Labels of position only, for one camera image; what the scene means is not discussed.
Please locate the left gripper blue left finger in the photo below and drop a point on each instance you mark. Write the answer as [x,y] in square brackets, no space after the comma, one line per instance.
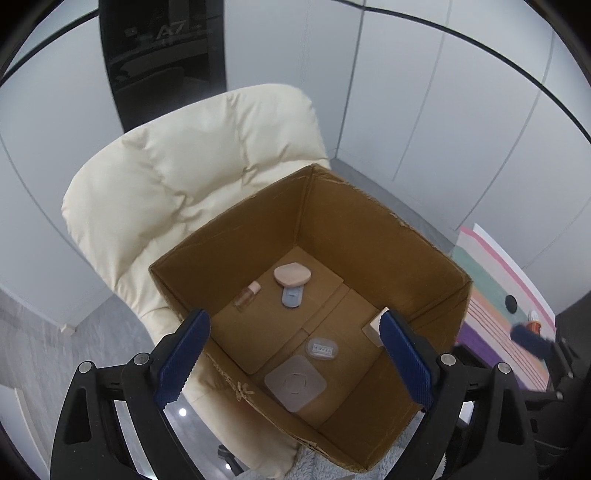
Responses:
[176,354]

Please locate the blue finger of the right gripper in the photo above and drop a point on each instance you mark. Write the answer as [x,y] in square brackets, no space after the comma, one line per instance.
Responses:
[536,345]

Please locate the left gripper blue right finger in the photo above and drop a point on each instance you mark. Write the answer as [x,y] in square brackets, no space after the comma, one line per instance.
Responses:
[412,355]

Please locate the beige square carton box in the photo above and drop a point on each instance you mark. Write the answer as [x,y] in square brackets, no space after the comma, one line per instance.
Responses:
[372,329]

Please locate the red gold can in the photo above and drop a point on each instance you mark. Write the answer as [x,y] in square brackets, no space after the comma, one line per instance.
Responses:
[534,326]

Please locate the white round jar lid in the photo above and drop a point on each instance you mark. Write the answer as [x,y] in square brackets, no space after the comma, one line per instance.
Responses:
[533,316]

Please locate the black round puff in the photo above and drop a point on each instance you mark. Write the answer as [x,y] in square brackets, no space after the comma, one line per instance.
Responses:
[511,304]

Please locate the small clear glass bottle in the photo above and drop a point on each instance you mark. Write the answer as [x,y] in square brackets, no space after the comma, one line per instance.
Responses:
[245,297]

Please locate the grey blue oval case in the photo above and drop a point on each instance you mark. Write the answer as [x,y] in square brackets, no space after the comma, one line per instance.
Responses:
[292,296]

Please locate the translucent square plastic case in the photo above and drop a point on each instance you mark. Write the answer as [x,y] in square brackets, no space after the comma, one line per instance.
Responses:
[295,383]

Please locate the peach powder compact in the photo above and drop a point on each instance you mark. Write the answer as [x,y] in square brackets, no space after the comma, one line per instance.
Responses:
[292,275]

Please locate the striped colourful cloth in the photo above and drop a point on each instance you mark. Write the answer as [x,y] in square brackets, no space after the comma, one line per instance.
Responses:
[487,325]

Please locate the small clear labelled case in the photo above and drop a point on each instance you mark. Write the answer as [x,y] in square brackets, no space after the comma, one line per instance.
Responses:
[322,349]

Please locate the brown cardboard box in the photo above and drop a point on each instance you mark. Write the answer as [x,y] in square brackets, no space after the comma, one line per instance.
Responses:
[362,258]

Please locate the cream padded chair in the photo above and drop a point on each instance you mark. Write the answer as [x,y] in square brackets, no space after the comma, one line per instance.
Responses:
[155,185]

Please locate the black display cabinet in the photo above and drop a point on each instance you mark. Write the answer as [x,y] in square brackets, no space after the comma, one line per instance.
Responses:
[161,55]

